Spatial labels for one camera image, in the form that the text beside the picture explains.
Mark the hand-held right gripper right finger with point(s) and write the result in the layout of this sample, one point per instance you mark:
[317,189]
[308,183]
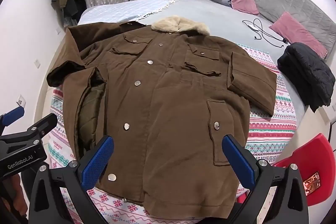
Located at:
[239,161]

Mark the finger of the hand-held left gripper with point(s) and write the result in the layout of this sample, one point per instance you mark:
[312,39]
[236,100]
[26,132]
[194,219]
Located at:
[14,115]
[43,123]

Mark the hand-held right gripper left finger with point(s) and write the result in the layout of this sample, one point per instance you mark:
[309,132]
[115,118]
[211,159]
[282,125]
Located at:
[97,161]

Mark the brown coat with fur collar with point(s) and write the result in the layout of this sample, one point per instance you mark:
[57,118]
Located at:
[162,108]

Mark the person's left forearm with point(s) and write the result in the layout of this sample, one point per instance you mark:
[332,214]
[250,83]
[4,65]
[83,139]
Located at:
[14,192]

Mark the patterned striped blanket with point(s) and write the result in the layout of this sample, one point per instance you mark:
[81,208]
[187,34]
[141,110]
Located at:
[265,129]

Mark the red plastic chair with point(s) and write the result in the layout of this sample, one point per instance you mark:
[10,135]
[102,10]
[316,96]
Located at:
[315,153]

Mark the black padded jacket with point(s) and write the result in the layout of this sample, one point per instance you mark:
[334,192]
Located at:
[307,74]

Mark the light blue fringed blanket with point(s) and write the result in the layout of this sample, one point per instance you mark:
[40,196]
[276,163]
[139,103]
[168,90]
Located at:
[118,10]

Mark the bed with grey sheet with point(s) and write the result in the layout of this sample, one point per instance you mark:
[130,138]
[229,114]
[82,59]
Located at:
[218,16]

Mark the white wall socket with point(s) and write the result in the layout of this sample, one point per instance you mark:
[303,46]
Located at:
[37,63]
[21,101]

